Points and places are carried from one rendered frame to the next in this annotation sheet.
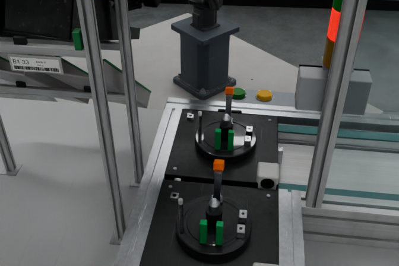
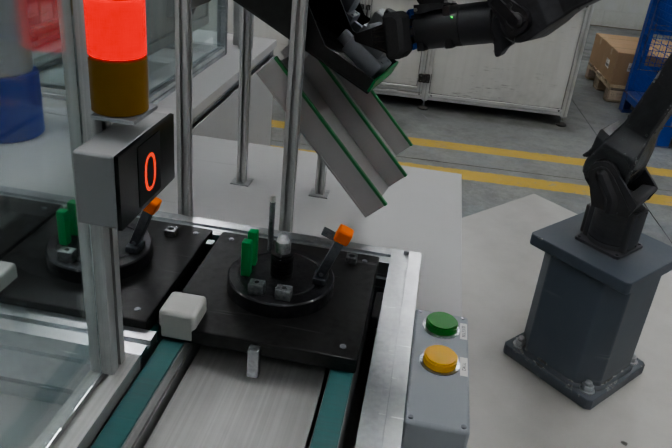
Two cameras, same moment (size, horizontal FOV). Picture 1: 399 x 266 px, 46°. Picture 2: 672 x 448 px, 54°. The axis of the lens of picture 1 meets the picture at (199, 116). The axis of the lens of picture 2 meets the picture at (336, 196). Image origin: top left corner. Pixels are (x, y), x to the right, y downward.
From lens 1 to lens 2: 1.21 m
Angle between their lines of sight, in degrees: 75
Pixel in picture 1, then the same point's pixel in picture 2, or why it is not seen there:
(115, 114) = (438, 259)
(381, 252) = not seen: outside the picture
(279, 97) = (443, 387)
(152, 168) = (244, 229)
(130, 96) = (289, 133)
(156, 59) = not seen: hidden behind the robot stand
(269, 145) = (264, 332)
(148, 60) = not seen: hidden behind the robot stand
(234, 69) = (658, 417)
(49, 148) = (356, 213)
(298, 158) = (265, 413)
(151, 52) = (658, 302)
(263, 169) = (183, 298)
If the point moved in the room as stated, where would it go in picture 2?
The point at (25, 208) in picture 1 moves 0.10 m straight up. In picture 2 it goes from (254, 203) to (256, 157)
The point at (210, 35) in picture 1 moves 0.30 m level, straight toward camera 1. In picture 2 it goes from (559, 243) to (332, 218)
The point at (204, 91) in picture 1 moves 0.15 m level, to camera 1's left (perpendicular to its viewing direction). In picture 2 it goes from (518, 343) to (499, 286)
